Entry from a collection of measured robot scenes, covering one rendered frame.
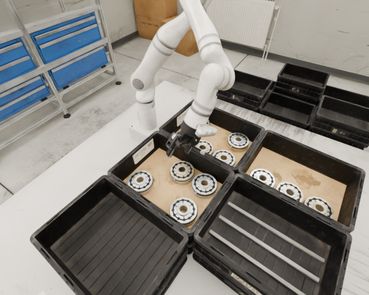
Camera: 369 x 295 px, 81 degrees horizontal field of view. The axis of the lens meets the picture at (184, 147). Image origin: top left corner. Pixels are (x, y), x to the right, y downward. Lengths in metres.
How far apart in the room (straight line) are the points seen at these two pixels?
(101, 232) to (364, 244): 1.02
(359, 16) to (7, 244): 3.82
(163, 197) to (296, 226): 0.50
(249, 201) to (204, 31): 0.62
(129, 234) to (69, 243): 0.20
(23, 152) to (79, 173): 1.46
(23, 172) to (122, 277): 1.81
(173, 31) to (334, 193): 0.89
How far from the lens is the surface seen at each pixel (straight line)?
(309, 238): 0.93
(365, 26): 3.70
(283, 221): 0.92
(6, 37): 2.39
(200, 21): 0.75
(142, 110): 1.12
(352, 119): 2.17
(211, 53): 0.69
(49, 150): 2.52
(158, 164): 0.98
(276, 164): 1.06
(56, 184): 1.24
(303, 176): 1.07
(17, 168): 2.52
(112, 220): 0.89
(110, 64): 3.03
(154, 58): 0.94
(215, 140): 1.08
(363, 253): 1.17
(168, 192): 0.90
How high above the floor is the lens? 1.60
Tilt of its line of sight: 48 degrees down
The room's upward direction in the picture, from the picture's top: straight up
